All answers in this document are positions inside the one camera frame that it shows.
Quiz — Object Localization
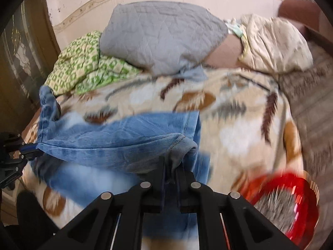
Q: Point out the brown textured bed cover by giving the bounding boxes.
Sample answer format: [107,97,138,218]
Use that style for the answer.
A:
[277,42,333,179]

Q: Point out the red cloth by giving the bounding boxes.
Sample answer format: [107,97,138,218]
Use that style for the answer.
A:
[241,172,320,249]

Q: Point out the brown cushion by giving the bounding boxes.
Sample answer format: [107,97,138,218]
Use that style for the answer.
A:
[205,35,245,69]

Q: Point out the beige feather print blanket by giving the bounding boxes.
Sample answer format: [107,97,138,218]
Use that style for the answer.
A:
[21,65,306,250]

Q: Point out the wooden door with glass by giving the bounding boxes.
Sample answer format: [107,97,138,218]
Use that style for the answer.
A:
[0,0,61,136]

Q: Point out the green patterned blanket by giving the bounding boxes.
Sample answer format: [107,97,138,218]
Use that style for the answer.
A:
[44,30,142,96]

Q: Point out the beige quilted pillow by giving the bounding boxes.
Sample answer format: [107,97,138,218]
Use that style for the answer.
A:
[238,14,314,74]

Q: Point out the small pale green cloth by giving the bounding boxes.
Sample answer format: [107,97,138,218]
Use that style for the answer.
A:
[225,18,245,38]

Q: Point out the blue denim pants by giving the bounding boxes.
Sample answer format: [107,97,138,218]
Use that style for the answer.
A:
[30,85,212,237]

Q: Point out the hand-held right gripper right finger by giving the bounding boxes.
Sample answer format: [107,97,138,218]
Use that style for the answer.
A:
[175,165,301,250]

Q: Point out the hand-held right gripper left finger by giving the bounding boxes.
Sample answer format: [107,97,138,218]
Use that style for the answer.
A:
[43,156,167,250]

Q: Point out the grey folded cloth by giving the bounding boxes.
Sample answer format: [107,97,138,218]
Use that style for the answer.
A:
[99,1,229,76]

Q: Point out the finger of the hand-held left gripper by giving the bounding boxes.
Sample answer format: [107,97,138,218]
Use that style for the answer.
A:
[0,151,43,189]
[0,132,40,154]

